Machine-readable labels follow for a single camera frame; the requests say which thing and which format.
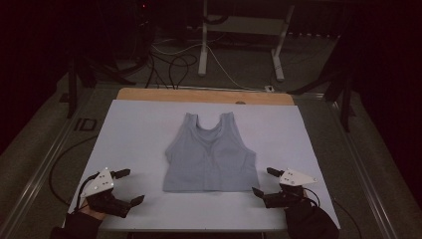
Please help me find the black floor cable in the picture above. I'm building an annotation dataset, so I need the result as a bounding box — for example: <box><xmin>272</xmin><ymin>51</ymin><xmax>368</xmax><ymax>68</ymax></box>
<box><xmin>48</xmin><ymin>133</ymin><xmax>100</xmax><ymax>206</ymax></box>

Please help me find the aluminium floor rail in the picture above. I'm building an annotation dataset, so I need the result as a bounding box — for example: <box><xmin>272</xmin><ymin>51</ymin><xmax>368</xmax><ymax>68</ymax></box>
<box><xmin>293</xmin><ymin>93</ymin><xmax>401</xmax><ymax>239</ymax></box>
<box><xmin>0</xmin><ymin>87</ymin><xmax>98</xmax><ymax>239</ymax></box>

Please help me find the white metal desk frame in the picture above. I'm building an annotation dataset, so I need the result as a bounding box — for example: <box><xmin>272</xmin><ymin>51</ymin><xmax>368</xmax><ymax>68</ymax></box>
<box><xmin>197</xmin><ymin>0</ymin><xmax>296</xmax><ymax>83</ymax></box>

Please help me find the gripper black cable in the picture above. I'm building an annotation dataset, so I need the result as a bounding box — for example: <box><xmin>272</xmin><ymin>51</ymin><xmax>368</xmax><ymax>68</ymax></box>
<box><xmin>76</xmin><ymin>171</ymin><xmax>102</xmax><ymax>212</ymax></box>
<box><xmin>303</xmin><ymin>187</ymin><xmax>363</xmax><ymax>239</ymax></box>

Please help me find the grey-blue cropped tank top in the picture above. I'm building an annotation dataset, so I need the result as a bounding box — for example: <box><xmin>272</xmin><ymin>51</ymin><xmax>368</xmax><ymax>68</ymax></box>
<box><xmin>162</xmin><ymin>112</ymin><xmax>261</xmax><ymax>193</ymax></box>

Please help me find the black metal stand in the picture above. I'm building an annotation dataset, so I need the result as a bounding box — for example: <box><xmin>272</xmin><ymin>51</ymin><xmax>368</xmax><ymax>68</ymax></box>
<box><xmin>59</xmin><ymin>54</ymin><xmax>137</xmax><ymax>120</ymax></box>
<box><xmin>287</xmin><ymin>19</ymin><xmax>356</xmax><ymax>133</ymax></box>

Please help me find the tangle of black cables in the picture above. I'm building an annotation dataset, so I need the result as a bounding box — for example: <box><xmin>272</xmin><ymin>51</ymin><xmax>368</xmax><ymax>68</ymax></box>
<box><xmin>144</xmin><ymin>49</ymin><xmax>199</xmax><ymax>91</ymax></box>

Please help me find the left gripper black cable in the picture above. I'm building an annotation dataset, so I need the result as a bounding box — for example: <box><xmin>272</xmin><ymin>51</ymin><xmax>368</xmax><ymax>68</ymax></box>
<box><xmin>76</xmin><ymin>171</ymin><xmax>102</xmax><ymax>212</ymax></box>

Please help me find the person's left hand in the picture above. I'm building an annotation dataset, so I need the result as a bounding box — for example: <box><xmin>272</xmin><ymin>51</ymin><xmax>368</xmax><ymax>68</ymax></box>
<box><xmin>79</xmin><ymin>198</ymin><xmax>107</xmax><ymax>221</ymax></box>

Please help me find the dark computer tower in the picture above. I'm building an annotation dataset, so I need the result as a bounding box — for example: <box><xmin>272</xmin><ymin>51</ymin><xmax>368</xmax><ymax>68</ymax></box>
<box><xmin>131</xmin><ymin>0</ymin><xmax>157</xmax><ymax>66</ymax></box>

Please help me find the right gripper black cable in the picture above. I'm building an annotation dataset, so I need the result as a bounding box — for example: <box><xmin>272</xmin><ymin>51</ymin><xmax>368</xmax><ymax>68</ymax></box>
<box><xmin>303</xmin><ymin>187</ymin><xmax>363</xmax><ymax>239</ymax></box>

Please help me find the white floor cable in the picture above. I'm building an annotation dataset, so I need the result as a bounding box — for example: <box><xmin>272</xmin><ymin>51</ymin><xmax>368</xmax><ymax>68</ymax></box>
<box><xmin>150</xmin><ymin>39</ymin><xmax>267</xmax><ymax>93</ymax></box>

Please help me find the person's right hand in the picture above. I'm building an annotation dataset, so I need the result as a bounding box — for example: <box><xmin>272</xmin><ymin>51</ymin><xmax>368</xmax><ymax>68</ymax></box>
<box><xmin>285</xmin><ymin>197</ymin><xmax>320</xmax><ymax>230</ymax></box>

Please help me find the white table mat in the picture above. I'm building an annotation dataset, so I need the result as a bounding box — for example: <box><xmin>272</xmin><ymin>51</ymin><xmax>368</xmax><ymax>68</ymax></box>
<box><xmin>63</xmin><ymin>99</ymin><xmax>341</xmax><ymax>232</ymax></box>

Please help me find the black floor bracket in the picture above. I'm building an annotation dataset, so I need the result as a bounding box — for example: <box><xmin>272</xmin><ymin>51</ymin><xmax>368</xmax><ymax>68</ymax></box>
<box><xmin>74</xmin><ymin>117</ymin><xmax>99</xmax><ymax>132</ymax></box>

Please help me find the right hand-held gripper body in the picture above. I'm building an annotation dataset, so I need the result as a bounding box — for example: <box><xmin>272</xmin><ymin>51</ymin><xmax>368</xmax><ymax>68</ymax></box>
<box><xmin>263</xmin><ymin>168</ymin><xmax>317</xmax><ymax>209</ymax></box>

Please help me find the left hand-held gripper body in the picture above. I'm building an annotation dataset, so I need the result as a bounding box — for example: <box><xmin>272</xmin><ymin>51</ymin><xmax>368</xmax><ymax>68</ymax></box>
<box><xmin>80</xmin><ymin>167</ymin><xmax>133</xmax><ymax>219</ymax></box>

